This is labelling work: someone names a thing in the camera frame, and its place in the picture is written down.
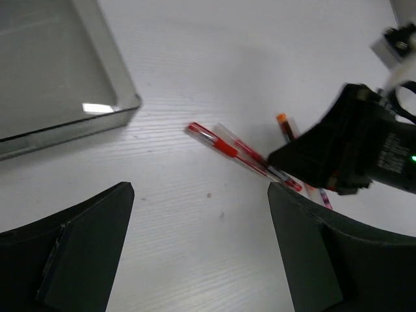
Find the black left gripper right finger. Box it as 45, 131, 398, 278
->
267, 183, 415, 311

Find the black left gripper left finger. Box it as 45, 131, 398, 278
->
1, 182, 135, 311

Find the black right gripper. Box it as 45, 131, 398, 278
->
267, 83, 415, 195

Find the dark red gel pen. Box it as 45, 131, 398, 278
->
216, 122, 287, 183

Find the clear plastic organizer box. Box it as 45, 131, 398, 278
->
1, 1, 142, 159

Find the red pen with clip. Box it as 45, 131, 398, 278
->
276, 113, 298, 143

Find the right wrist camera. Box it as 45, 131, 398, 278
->
370, 21, 415, 94

